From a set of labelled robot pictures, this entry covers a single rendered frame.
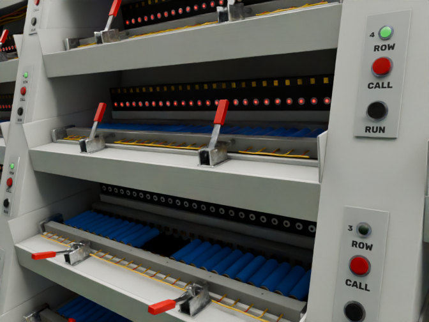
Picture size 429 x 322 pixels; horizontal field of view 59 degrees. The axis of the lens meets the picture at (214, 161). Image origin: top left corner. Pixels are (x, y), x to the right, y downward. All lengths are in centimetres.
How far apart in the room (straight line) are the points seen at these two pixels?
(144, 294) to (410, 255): 36
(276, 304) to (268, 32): 33
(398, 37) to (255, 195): 22
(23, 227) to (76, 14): 46
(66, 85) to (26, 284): 42
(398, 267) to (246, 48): 30
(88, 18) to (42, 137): 28
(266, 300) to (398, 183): 21
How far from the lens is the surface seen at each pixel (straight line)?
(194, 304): 51
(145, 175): 56
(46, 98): 86
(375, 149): 39
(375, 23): 43
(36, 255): 67
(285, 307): 48
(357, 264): 39
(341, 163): 40
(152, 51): 61
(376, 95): 40
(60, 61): 81
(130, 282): 61
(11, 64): 98
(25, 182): 84
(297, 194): 42
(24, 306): 91
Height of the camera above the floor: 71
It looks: 2 degrees up
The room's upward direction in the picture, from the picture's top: 7 degrees clockwise
